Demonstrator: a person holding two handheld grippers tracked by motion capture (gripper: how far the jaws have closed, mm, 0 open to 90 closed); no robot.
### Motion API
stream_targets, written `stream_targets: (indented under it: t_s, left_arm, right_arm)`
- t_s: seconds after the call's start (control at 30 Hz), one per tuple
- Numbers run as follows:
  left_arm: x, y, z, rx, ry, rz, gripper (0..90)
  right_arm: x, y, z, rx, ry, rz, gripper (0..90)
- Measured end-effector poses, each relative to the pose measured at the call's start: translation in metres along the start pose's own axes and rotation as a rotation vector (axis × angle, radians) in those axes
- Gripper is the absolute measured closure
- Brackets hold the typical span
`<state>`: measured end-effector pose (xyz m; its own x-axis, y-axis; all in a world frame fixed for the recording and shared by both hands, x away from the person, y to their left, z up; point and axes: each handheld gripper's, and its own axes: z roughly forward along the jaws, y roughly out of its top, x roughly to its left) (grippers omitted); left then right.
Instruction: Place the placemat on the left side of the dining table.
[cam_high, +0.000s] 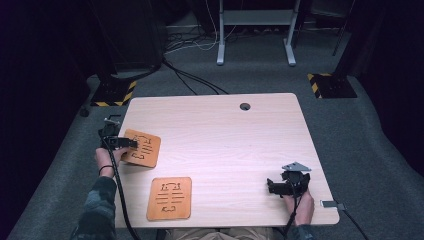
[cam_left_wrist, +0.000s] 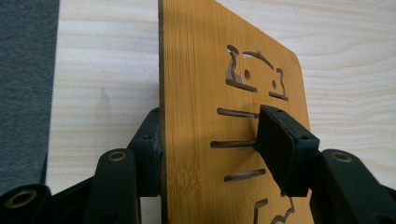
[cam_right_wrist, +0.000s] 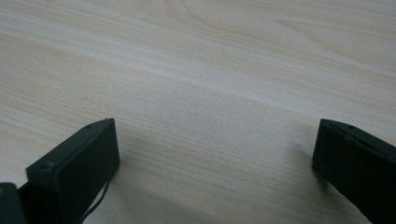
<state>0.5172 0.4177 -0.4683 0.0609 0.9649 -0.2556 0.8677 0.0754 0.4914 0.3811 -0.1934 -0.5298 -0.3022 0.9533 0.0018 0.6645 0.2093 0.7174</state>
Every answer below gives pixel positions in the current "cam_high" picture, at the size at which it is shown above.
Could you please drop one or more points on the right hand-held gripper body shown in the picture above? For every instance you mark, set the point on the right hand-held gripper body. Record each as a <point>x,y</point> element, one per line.
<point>295,181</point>

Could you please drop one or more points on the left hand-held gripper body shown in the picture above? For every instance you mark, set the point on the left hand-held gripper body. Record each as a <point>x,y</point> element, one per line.
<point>111,138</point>

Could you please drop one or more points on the orange board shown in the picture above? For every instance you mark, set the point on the orange board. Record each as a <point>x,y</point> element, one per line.
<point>169,199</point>
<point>150,151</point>

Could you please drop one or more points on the person's left hand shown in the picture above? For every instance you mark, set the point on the person's left hand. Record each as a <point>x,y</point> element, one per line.
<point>106,158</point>

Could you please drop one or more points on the person's right hand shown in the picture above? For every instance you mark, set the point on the person's right hand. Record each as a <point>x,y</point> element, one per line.
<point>303,208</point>

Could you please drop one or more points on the black wristband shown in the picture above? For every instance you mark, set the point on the black wristband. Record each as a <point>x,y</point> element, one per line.
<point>106,166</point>

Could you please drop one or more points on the small black floor object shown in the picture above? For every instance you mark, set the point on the small black floor object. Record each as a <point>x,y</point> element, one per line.
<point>84,111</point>

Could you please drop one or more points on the grey plug on table edge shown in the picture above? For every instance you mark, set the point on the grey plug on table edge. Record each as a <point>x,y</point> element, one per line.
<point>330,204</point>

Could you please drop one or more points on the striped black stand base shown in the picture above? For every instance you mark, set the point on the striped black stand base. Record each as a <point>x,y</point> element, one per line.
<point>331,86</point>
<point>111,93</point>

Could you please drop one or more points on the thin black stand leg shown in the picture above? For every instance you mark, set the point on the thin black stand leg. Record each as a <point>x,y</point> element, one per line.
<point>341,30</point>

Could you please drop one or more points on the white desk frame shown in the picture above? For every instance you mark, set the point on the white desk frame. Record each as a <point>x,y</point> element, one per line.
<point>255,17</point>

